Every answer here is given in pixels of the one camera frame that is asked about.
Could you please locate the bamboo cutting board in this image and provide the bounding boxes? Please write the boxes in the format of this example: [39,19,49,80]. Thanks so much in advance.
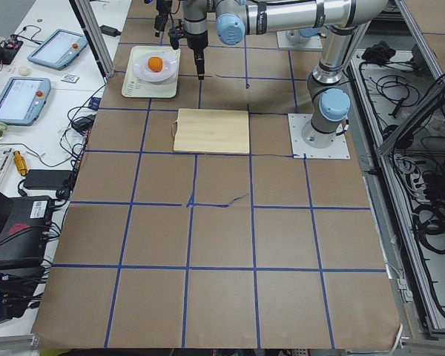
[174,108,250,154]

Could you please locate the lower blue teach pendant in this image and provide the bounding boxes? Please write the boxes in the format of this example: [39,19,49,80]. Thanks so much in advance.
[0,77,51,126]

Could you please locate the orange fruit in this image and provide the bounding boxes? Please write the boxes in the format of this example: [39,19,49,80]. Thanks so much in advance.
[147,56,164,73]

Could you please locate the white egg shaped object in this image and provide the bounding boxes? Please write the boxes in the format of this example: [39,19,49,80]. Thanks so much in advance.
[19,67,30,76]

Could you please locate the black laptop power brick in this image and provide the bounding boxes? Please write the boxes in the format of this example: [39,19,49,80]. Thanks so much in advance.
[23,169,71,190]

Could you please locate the small white card box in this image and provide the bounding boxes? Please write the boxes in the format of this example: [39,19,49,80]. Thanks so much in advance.
[62,73,79,84]

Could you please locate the right side metal rack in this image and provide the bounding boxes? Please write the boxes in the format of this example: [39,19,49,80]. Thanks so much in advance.
[349,1,445,338]

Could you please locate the gold metal cylinder tool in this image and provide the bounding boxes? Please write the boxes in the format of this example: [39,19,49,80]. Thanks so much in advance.
[13,151,28,177]

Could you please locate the blue teach pendant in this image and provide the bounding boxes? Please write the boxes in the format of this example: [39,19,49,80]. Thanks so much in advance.
[27,29,88,70]
[0,77,51,126]

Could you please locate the aluminium frame post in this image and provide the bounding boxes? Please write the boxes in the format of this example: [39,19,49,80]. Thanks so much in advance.
[69,0,115,79]

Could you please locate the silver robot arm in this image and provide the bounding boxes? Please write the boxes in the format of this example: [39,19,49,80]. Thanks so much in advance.
[168,0,387,88]

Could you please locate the upper blue teach pendant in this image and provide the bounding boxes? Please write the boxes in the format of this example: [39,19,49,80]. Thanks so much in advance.
[27,29,88,70]

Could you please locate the black adapter on table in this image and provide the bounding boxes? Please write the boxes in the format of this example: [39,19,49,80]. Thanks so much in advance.
[99,24,121,37]

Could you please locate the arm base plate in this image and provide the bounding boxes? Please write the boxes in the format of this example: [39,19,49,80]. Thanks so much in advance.
[277,28,323,52]
[288,113,350,159]

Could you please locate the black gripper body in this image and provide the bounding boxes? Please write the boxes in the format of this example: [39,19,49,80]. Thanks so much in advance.
[156,0,173,16]
[168,14,208,50]

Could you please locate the black computer box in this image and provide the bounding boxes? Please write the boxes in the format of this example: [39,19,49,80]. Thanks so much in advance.
[0,196,53,271]

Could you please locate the white round plate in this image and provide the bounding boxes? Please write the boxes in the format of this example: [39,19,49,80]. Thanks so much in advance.
[133,51,177,83]

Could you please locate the cream tray with bear print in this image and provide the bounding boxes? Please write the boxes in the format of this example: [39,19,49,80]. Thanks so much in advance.
[122,46,180,99]

